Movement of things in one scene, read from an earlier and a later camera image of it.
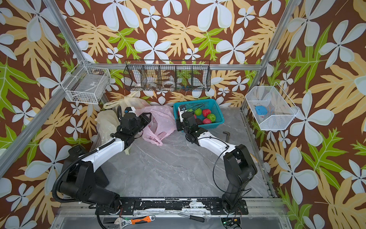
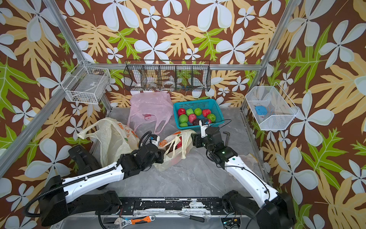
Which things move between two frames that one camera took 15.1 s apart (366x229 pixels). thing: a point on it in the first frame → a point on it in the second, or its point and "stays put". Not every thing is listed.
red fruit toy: x=206 y=112 stays put
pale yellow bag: x=128 y=101 → x=174 y=148
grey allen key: x=228 y=136 stays put
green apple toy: x=198 y=111 stays put
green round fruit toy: x=212 y=117 stays put
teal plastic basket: x=210 y=104 stays put
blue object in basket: x=261 y=110 stays put
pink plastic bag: x=162 y=123 → x=145 y=105
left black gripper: x=144 y=119 → x=160 y=153
